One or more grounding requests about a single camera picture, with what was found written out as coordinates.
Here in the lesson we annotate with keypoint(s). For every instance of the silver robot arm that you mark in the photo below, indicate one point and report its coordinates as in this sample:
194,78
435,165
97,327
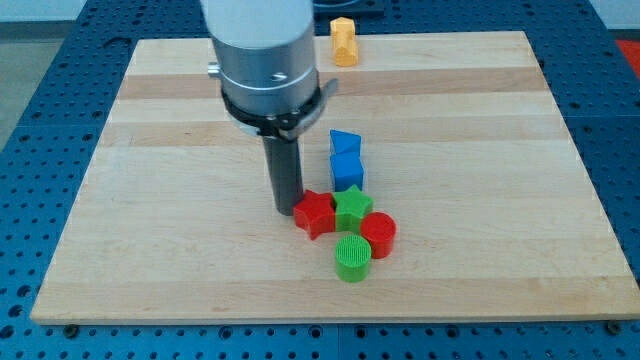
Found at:
266,64

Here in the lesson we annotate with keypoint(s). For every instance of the blue cube block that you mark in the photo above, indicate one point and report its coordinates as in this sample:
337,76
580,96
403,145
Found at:
347,170

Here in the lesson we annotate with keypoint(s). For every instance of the red star block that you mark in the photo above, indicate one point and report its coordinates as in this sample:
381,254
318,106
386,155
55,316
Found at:
315,214

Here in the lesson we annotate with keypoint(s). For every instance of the green star block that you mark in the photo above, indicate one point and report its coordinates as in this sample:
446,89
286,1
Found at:
351,207

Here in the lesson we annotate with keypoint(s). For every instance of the blue triangle block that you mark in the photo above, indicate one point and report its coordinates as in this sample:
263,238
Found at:
344,142

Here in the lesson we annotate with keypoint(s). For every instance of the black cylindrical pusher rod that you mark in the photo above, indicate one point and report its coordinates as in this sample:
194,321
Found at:
284,165

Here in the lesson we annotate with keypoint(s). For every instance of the red cylinder block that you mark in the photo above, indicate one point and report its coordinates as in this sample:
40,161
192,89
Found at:
379,229

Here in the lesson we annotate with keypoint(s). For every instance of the green cylinder block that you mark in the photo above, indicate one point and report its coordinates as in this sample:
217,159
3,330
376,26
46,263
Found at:
352,256

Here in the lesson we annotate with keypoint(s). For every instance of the yellow rounded block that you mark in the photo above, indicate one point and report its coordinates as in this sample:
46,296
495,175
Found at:
345,51

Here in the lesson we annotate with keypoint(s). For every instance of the wooden board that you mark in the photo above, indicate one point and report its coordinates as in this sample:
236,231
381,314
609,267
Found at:
463,146

